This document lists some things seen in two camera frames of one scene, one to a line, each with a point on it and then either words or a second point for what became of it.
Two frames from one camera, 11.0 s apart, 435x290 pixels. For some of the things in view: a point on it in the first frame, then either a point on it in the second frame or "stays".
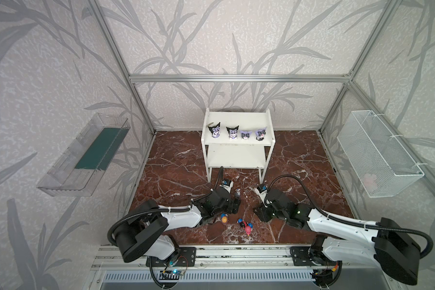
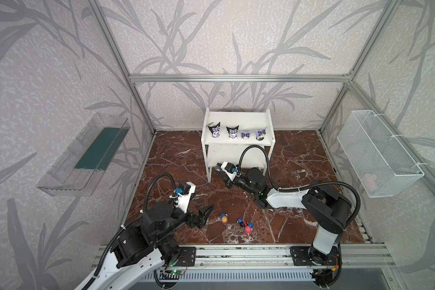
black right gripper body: x=262 y=209 → x=226 y=174
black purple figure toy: x=232 y=132 stays
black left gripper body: x=233 y=203 → x=194 y=219
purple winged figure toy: x=245 y=135 stays
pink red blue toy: x=248 y=229 stays
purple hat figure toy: x=261 y=133 stays
